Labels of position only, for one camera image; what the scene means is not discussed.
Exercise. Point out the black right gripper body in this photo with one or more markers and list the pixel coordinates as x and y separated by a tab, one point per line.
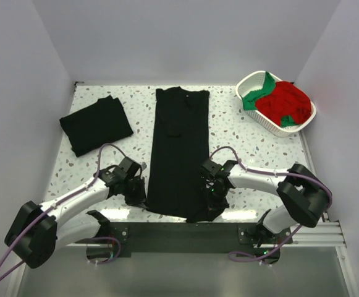
214	194

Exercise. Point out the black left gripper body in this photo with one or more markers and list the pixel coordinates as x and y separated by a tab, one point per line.
136	192

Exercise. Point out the black t-shirt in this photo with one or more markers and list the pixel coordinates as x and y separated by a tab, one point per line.
180	146
104	121

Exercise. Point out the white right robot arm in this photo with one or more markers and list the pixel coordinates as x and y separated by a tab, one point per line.
303	195

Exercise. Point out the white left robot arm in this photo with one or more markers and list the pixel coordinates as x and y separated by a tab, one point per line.
40	229

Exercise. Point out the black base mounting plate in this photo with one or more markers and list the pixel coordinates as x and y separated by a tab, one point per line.
125	239

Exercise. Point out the folded black t-shirt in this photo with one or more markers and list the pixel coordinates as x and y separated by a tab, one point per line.
104	121

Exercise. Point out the green t-shirt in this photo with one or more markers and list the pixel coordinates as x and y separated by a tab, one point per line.
267	88

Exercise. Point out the white plastic laundry basket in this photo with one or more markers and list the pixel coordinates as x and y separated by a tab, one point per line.
253	82

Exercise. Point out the red t-shirt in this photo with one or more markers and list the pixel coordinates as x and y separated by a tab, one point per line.
285	106

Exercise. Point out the aluminium frame rail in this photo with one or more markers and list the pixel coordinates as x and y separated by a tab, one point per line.
325	234

